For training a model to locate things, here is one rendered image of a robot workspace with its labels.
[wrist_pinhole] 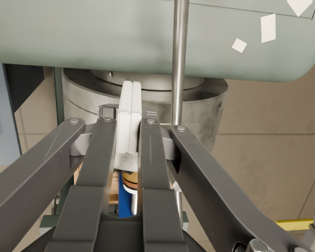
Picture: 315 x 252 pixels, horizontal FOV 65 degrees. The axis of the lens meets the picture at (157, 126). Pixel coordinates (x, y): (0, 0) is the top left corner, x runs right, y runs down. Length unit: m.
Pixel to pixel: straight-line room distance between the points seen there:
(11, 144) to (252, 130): 1.62
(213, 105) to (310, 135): 1.99
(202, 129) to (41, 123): 1.50
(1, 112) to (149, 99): 0.68
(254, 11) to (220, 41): 0.05
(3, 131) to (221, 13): 0.83
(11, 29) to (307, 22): 0.35
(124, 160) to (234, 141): 1.67
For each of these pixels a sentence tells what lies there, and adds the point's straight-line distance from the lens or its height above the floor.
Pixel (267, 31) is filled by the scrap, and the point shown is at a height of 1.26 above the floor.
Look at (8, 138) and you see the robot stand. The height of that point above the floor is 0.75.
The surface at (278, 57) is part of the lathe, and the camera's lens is 0.37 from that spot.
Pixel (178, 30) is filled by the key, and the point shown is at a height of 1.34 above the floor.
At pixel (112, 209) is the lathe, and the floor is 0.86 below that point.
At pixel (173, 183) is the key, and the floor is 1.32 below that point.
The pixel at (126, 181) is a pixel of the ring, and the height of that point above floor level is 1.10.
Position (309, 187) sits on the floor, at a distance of 2.75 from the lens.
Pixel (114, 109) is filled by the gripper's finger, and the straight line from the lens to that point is 0.15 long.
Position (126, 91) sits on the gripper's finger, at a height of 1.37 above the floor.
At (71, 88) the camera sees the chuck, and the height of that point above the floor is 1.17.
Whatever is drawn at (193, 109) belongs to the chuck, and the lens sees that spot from 0.38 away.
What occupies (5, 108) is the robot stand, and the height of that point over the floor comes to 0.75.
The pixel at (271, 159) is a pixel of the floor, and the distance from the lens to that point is 2.29.
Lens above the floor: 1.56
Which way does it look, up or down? 61 degrees down
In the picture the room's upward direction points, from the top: 163 degrees clockwise
